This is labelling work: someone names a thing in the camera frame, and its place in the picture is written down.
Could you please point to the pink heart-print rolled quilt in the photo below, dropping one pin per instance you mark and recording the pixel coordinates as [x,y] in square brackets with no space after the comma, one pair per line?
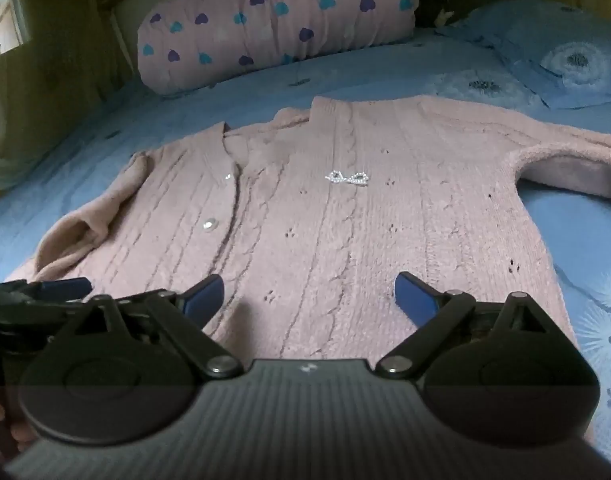
[265,25]

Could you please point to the pink knit cardigan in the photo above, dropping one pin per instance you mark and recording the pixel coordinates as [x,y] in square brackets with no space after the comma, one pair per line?
[335,240]

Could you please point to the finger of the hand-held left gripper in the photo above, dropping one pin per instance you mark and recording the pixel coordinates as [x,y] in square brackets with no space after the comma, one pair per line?
[65,287]

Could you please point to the sheer curtain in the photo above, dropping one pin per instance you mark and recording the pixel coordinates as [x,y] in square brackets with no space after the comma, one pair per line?
[60,85]

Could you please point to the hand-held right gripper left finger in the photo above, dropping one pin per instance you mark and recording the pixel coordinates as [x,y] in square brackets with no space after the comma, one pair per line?
[205,296]

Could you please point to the blue dandelion-print bed sheet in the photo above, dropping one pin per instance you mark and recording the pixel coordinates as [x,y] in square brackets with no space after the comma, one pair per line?
[385,75]

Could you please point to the blue dandelion-print pillow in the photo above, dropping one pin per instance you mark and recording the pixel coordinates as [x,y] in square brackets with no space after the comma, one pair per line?
[560,35]

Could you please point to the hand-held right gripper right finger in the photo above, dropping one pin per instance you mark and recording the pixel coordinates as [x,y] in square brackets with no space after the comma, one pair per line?
[415,300]

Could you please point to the person's left hand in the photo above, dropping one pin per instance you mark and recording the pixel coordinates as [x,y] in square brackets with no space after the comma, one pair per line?
[20,435]

